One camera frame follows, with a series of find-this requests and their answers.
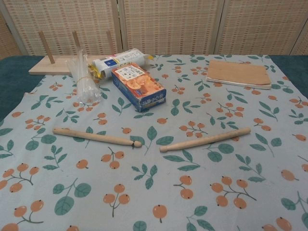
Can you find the wooden stick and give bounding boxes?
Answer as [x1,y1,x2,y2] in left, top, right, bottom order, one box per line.
[52,128,143,148]
[160,128,251,153]

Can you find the orange blue cardboard box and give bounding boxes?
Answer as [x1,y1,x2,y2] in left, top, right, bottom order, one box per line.
[111,63,167,113]

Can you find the white yellow snack package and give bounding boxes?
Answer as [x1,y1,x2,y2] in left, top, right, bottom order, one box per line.
[88,48,154,80]

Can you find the bundle of clear straws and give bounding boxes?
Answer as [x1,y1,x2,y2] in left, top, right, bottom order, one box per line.
[67,49,102,104]

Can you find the floral leaf berry tablecloth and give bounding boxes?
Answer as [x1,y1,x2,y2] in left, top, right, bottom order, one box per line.
[0,54,308,231]

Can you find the woven folding screen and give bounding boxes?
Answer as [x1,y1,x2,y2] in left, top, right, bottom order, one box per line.
[0,0,308,61]

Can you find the brown cover notebook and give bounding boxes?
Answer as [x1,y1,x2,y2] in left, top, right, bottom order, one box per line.
[206,60,272,90]

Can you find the wooden three-peg board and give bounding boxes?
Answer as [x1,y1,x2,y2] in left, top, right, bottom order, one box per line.
[28,30,121,76]

